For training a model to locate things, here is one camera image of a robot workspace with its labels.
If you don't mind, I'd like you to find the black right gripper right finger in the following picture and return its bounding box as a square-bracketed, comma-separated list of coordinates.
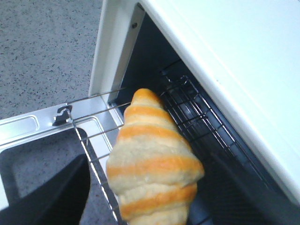
[187, 156, 300, 225]

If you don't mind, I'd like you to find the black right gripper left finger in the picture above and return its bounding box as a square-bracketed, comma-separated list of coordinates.
[0, 154, 90, 225]

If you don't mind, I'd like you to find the silver glass oven door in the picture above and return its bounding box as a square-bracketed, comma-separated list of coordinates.
[0, 97, 123, 225]

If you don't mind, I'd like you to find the striped croissant bread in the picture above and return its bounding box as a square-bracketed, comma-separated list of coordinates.
[106, 89, 205, 225]

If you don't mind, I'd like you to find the white Toshiba toaster oven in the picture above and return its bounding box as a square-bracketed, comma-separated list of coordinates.
[89, 0, 300, 203]

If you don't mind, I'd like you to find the chrome wire oven rack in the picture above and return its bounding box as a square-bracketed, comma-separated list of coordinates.
[67, 75, 272, 225]

